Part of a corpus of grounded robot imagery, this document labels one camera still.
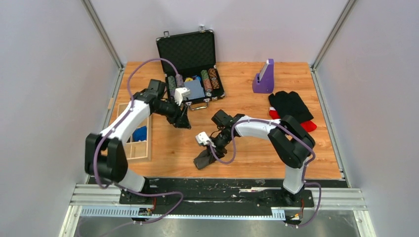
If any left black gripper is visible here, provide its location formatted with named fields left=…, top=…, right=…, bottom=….
left=153, top=97, right=191, bottom=129

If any grey underwear white waistband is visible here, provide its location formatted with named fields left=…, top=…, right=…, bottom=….
left=193, top=149, right=216, bottom=170

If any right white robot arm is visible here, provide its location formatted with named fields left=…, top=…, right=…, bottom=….
left=193, top=110, right=315, bottom=206

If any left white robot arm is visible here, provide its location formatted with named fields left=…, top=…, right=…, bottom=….
left=84, top=79, right=191, bottom=204

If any black underwear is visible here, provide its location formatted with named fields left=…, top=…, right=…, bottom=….
left=268, top=91, right=314, bottom=123

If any red underwear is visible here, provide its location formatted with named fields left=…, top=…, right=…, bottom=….
left=268, top=107, right=317, bottom=132

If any blue rolled cloth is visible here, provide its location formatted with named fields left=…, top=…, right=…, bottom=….
left=132, top=126, right=147, bottom=142

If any wooden compartment tray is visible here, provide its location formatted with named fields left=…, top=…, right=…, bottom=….
left=124, top=117, right=152, bottom=163

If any black poker chip case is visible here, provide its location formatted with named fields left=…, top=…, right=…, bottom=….
left=156, top=26, right=225, bottom=111

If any purple card holder stand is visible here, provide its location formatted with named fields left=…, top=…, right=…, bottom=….
left=252, top=58, right=275, bottom=94

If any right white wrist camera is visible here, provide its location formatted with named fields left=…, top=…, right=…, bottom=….
left=195, top=132, right=215, bottom=148

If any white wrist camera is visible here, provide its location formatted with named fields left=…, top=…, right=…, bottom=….
left=173, top=87, right=190, bottom=106
left=195, top=132, right=215, bottom=148

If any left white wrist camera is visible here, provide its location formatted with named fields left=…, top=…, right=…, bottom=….
left=173, top=87, right=190, bottom=106

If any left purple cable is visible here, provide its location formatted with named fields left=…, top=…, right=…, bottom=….
left=93, top=58, right=184, bottom=226

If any purple cable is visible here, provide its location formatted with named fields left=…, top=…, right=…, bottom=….
left=209, top=118, right=322, bottom=229
left=93, top=58, right=184, bottom=226

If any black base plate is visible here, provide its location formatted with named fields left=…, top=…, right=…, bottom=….
left=118, top=177, right=349, bottom=217

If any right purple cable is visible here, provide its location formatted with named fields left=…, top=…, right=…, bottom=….
left=209, top=118, right=322, bottom=229

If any slotted cable duct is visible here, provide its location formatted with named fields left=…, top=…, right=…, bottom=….
left=80, top=206, right=286, bottom=220

